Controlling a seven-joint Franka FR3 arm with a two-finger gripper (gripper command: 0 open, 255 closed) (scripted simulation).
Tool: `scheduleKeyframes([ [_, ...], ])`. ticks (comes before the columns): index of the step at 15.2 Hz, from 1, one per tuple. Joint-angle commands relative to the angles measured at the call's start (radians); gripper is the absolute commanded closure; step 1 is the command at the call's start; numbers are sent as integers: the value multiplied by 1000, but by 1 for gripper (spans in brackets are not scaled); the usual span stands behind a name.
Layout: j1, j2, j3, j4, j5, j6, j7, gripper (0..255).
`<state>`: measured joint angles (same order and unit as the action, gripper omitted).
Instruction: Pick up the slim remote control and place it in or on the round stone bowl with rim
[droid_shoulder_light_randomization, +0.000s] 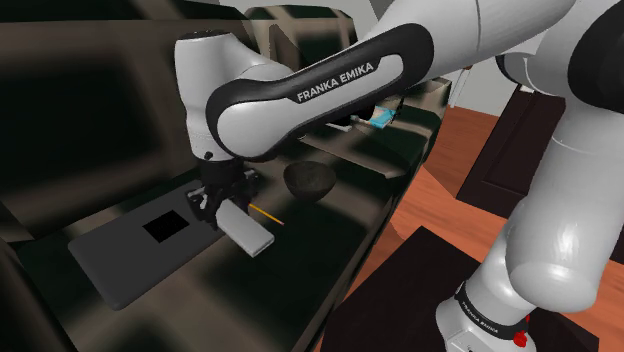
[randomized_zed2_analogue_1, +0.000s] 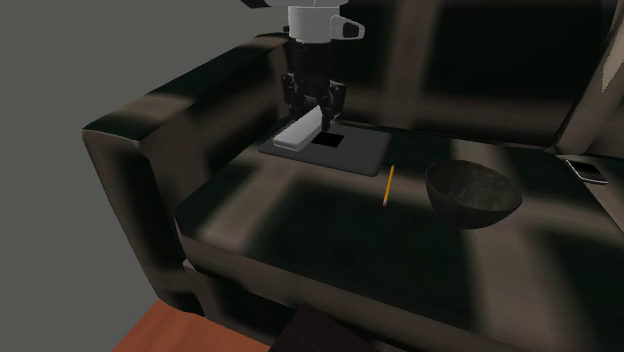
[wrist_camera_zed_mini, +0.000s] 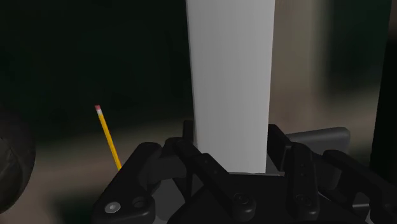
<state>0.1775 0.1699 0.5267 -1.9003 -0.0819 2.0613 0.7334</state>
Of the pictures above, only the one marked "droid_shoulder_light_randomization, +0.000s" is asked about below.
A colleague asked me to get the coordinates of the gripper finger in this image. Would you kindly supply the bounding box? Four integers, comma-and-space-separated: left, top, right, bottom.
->
186, 186, 219, 231
235, 181, 261, 207

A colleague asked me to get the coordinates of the silver grey remote control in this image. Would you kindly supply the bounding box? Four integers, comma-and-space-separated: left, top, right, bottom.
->
215, 199, 276, 259

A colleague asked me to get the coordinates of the grey tablet with black square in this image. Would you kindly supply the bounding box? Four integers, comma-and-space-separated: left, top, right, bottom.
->
67, 182, 231, 312

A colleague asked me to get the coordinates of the dark wooden cabinet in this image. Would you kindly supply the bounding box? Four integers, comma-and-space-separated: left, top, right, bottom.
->
455, 85, 570, 222

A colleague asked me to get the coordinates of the yellow pencil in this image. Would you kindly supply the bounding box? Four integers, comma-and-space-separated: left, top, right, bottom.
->
247, 203, 286, 227

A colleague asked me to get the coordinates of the light blue box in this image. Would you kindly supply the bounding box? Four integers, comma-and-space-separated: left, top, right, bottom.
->
367, 106, 398, 131

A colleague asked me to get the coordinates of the black bowl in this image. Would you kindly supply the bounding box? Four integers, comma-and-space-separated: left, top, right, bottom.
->
282, 160, 339, 204

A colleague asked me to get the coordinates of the white stick-shaped tool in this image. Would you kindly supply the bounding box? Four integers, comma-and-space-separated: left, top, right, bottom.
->
325, 115, 378, 134

